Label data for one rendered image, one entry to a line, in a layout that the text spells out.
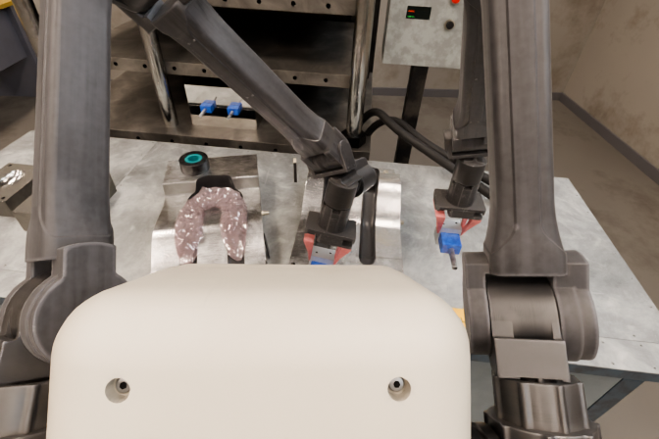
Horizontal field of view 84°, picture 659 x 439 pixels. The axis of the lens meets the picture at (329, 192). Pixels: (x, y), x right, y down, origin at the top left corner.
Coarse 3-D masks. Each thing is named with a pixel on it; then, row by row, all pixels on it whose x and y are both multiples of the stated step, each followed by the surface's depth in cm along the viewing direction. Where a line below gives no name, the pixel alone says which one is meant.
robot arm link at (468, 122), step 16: (464, 0) 42; (480, 0) 42; (464, 16) 47; (480, 16) 44; (464, 32) 48; (480, 32) 46; (464, 48) 50; (480, 48) 48; (464, 64) 51; (480, 64) 50; (464, 80) 54; (480, 80) 53; (464, 96) 57; (480, 96) 56; (464, 112) 60; (480, 112) 60; (464, 128) 64; (480, 128) 64; (464, 144) 69; (480, 144) 68
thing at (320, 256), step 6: (312, 252) 79; (318, 252) 79; (324, 252) 79; (330, 252) 80; (312, 258) 78; (318, 258) 78; (324, 258) 78; (330, 258) 78; (312, 264) 77; (318, 264) 78; (324, 264) 78; (330, 264) 78
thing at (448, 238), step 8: (448, 224) 85; (456, 224) 85; (440, 232) 85; (448, 232) 85; (456, 232) 85; (440, 240) 84; (448, 240) 83; (456, 240) 83; (440, 248) 83; (448, 248) 83; (456, 248) 82; (456, 264) 79
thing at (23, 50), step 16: (0, 0) 289; (0, 16) 289; (16, 16) 298; (0, 32) 289; (16, 32) 304; (0, 48) 289; (16, 48) 304; (0, 64) 290; (16, 64) 320; (32, 64) 320; (0, 80) 329; (16, 80) 329; (32, 80) 330; (32, 96) 339
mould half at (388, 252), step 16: (384, 176) 104; (320, 192) 100; (384, 192) 100; (400, 192) 100; (304, 208) 98; (320, 208) 98; (352, 208) 98; (384, 208) 98; (304, 224) 95; (384, 224) 95; (384, 240) 91; (400, 240) 91; (304, 256) 85; (352, 256) 86; (384, 256) 87; (400, 256) 87
